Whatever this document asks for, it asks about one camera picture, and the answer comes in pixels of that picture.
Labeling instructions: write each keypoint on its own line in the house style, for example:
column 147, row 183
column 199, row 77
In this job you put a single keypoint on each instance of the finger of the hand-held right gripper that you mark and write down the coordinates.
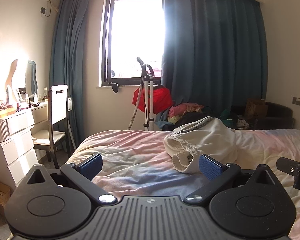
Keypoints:
column 289, row 165

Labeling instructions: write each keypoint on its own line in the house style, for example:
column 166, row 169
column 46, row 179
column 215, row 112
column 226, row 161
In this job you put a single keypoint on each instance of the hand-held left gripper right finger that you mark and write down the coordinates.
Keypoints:
column 210, row 167

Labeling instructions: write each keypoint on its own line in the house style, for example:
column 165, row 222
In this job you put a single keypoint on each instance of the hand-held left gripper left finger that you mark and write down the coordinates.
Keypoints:
column 91, row 167

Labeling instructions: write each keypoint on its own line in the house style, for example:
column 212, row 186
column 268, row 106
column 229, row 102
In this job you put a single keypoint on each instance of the white zip sweatshirt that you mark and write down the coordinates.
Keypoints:
column 212, row 140

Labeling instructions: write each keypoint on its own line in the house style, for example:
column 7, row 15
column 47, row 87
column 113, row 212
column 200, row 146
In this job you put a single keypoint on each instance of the pile of colourful clothes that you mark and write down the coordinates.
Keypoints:
column 182, row 112

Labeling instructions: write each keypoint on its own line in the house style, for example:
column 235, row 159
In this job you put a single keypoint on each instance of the pastel pink bed sheet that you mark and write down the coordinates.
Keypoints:
column 129, row 152

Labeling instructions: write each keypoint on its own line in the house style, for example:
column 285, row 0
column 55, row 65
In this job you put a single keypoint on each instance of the dark armchair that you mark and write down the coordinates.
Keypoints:
column 280, row 112

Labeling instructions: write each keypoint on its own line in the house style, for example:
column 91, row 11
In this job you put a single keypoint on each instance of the teal cloth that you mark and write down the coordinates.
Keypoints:
column 226, row 117

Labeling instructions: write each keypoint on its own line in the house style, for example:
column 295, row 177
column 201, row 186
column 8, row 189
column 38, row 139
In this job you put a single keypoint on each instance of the cardboard box on armchair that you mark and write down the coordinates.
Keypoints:
column 255, row 107

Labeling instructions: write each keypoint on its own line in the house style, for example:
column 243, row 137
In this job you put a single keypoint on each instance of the white and black chair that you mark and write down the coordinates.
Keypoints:
column 58, row 105

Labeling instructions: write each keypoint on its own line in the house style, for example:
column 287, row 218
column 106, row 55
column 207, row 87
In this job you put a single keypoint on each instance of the white drawer dresser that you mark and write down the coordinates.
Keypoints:
column 19, row 140

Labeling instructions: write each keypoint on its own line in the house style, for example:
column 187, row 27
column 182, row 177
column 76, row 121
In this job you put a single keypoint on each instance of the red cloth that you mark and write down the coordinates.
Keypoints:
column 161, row 100

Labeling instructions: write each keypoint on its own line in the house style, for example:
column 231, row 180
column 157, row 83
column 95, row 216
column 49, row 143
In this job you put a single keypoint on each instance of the black object on windowsill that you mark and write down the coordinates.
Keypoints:
column 114, row 86

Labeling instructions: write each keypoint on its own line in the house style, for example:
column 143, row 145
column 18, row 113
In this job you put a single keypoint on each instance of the small white bottle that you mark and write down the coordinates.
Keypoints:
column 35, row 99

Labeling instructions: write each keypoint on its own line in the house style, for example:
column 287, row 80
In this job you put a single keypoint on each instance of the garment steamer stand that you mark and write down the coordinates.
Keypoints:
column 147, row 97

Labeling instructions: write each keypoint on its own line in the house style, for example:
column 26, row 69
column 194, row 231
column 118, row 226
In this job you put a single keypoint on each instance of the wooden tray with trinkets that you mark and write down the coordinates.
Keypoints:
column 2, row 113

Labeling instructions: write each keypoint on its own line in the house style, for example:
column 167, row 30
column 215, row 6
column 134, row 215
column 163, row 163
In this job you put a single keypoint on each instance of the curvy vanity mirror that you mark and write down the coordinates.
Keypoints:
column 31, row 78

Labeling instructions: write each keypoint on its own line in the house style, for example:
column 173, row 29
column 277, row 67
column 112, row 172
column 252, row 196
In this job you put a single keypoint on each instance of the blue curtain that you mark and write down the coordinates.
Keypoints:
column 69, row 62
column 215, row 55

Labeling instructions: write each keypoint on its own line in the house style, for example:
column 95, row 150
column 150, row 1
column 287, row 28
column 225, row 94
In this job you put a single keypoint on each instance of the tall dark bottle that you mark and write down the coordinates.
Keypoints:
column 7, row 95

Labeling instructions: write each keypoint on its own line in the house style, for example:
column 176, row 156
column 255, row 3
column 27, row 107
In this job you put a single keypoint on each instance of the dark framed window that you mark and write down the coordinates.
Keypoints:
column 137, row 37

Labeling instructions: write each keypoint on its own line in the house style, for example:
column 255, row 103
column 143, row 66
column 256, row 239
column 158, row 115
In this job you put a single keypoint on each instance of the grey wall switch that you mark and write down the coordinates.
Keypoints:
column 297, row 100

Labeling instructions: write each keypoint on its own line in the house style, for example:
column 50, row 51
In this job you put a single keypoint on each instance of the white wall socket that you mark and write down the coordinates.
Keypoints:
column 70, row 104

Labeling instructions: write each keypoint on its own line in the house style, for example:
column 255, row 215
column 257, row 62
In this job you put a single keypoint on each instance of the black wall plug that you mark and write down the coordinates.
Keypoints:
column 43, row 10

